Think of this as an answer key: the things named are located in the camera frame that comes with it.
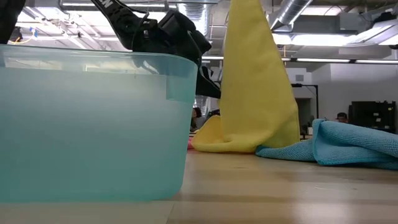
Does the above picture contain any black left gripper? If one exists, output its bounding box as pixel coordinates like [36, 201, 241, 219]
[149, 10, 222, 100]

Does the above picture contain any yellow microfiber towel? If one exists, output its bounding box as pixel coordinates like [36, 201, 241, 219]
[191, 0, 301, 154]

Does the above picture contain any teal translucent plastic bin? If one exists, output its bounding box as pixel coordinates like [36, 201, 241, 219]
[0, 44, 199, 205]

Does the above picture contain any blue microfiber towel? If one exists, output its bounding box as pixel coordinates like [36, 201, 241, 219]
[255, 118, 398, 170]

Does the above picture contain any person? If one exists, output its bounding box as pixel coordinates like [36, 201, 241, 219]
[335, 111, 349, 124]
[190, 107, 203, 133]

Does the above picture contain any ceiling light strip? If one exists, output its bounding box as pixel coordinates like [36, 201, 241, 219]
[201, 56, 398, 64]

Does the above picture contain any black shelf cabinet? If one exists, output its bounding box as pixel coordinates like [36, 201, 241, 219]
[348, 100, 397, 134]

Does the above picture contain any black ceiling fixture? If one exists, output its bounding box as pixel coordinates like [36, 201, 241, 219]
[8, 26, 24, 43]

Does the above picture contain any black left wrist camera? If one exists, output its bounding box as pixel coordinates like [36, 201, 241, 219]
[190, 30, 213, 56]

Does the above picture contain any silver ribbed ventilation duct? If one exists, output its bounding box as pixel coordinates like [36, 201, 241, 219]
[178, 2, 210, 37]

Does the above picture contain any black metal station frame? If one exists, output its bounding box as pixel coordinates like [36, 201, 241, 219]
[290, 83, 319, 119]

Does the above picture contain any silver smooth ventilation duct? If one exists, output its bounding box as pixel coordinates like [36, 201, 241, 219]
[269, 0, 314, 31]

